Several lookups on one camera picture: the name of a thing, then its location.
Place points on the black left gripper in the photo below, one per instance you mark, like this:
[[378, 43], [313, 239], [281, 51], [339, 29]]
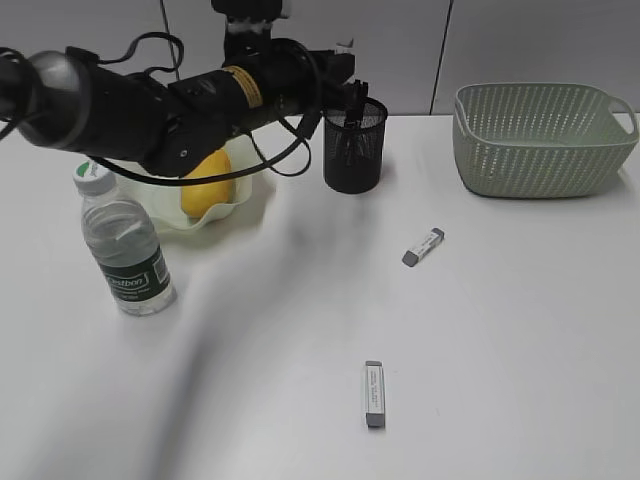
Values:
[[282, 77]]

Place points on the yellow mango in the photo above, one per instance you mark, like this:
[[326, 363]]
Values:
[[196, 200]]

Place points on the clear Cestbon water bottle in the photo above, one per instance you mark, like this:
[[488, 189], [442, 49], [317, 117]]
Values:
[[123, 241]]

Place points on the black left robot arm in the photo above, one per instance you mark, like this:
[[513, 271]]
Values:
[[72, 101]]

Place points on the black mesh pen holder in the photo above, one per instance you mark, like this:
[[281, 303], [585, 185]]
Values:
[[352, 156]]

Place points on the pale green plastic basket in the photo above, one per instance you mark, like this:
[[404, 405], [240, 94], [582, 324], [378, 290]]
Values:
[[540, 140]]

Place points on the grey white eraser upper right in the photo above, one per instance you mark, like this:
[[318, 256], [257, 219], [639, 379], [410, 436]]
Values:
[[415, 254]]

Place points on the grey white eraser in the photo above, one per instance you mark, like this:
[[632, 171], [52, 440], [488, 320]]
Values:
[[374, 395], [415, 254]]

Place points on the pale green wavy plate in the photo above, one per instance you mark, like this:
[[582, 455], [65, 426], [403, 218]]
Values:
[[163, 204]]

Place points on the grey white eraser lower middle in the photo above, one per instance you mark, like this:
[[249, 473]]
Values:
[[374, 395]]

